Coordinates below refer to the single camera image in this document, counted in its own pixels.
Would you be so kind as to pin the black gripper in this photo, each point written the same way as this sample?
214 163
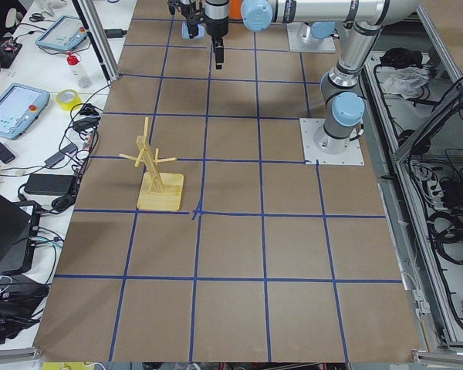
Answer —
216 26
193 29

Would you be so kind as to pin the light blue plastic cup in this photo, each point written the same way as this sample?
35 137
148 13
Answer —
184 31

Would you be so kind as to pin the wooden cup rack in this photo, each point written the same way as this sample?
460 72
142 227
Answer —
158 190

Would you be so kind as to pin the bottle with red cap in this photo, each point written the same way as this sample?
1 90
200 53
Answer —
80 74

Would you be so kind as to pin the far teach pendant tablet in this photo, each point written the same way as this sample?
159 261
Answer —
64 35

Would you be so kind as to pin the teach pendant tablet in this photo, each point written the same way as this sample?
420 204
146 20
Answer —
20 106
64 35

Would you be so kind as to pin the yellow tape roll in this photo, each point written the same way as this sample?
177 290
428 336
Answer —
68 99

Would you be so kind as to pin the white crumpled cloth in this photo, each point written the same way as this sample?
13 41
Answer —
407 82

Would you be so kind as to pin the near teach pendant tablet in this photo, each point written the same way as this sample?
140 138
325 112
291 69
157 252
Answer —
20 106

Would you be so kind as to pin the black power adapter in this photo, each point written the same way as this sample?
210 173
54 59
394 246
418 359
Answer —
48 184

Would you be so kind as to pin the black smartphone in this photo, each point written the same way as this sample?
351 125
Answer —
6 155

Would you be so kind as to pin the black laptop computer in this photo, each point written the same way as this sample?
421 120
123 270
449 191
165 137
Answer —
19 223

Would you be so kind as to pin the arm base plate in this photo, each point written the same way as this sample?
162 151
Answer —
314 37
320 148

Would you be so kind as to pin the aluminium frame post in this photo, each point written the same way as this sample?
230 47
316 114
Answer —
90 19

